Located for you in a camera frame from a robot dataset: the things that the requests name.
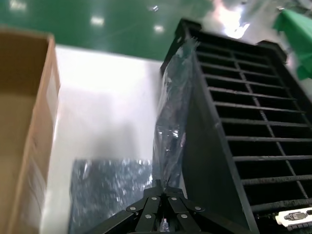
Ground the empty grey antistatic bag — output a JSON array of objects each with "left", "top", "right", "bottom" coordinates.
[{"left": 68, "top": 158, "right": 155, "bottom": 234}]

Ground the black slotted plastic container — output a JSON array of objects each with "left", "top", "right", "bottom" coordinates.
[{"left": 159, "top": 18, "right": 312, "bottom": 234}]

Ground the grey antistatic packaging bag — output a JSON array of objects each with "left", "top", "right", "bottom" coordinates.
[{"left": 152, "top": 36, "right": 199, "bottom": 193}]

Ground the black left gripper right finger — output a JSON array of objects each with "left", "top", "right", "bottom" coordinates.
[{"left": 160, "top": 186, "right": 247, "bottom": 234}]

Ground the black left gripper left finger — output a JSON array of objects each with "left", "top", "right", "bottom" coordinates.
[{"left": 92, "top": 179, "right": 163, "bottom": 234}]

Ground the green plastic sheet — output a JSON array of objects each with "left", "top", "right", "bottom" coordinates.
[{"left": 272, "top": 9, "right": 312, "bottom": 81}]

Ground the brown cardboard box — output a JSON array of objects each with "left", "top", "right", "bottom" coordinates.
[{"left": 0, "top": 28, "right": 61, "bottom": 234}]

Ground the graphics card with black heatsink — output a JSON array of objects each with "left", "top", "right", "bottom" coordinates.
[{"left": 274, "top": 210, "right": 312, "bottom": 231}]

